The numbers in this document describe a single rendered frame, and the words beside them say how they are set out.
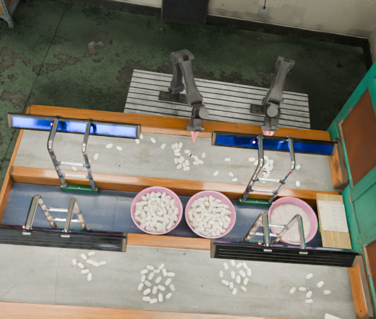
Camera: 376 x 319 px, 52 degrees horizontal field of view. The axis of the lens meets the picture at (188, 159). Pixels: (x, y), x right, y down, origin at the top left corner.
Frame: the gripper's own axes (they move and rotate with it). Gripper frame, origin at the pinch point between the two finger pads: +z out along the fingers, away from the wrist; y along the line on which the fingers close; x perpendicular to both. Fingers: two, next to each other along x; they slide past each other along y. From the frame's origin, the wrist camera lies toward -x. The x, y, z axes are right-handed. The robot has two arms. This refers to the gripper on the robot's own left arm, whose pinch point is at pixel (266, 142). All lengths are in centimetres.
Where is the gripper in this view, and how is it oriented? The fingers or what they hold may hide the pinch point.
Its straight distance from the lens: 222.1
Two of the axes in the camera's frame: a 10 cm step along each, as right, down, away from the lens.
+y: 9.9, 0.9, 0.6
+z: -0.9, 9.8, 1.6
